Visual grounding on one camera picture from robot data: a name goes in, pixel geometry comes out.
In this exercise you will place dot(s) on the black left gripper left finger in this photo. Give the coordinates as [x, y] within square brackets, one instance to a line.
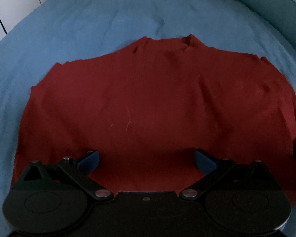
[56, 198]

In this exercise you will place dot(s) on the blue bed sheet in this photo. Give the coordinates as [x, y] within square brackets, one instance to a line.
[64, 30]

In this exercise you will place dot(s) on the red cloth garment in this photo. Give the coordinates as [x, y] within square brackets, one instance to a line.
[147, 106]

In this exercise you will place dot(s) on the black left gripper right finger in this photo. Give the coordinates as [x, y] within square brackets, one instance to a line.
[233, 197]

